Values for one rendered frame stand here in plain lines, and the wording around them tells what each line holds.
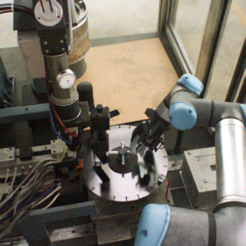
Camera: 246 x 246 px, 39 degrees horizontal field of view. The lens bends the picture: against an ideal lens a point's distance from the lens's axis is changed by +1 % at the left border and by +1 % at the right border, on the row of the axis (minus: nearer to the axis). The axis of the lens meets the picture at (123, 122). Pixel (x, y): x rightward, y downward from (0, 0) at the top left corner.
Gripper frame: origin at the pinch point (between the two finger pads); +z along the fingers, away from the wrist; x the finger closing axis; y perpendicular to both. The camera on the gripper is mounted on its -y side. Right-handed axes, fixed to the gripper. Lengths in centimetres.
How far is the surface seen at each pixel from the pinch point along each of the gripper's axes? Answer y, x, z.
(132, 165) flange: 3.9, 1.7, 3.0
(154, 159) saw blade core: 0.6, 8.6, -0.6
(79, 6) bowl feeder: -73, -35, -9
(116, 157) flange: 2.1, -4.1, 4.4
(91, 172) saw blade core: 6.4, -10.0, 11.5
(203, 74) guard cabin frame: -46, 25, -20
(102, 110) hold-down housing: 10.6, -20.6, -17.0
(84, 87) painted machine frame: -14.9, -23.9, -6.0
